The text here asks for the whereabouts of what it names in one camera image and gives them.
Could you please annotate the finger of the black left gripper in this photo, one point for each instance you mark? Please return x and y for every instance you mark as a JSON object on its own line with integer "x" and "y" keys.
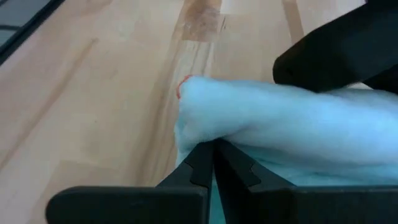
{"x": 342, "y": 46}

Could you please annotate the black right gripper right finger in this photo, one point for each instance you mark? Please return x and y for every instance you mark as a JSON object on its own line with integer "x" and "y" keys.
{"x": 295, "y": 205}

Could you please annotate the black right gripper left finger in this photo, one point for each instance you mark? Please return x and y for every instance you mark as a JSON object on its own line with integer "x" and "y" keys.
{"x": 140, "y": 205}

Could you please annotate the dinosaur print towel green border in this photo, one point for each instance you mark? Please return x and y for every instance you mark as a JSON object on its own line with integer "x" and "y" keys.
{"x": 280, "y": 124}

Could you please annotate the black metal table frame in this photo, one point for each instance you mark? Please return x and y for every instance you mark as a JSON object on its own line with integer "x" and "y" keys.
{"x": 31, "y": 26}

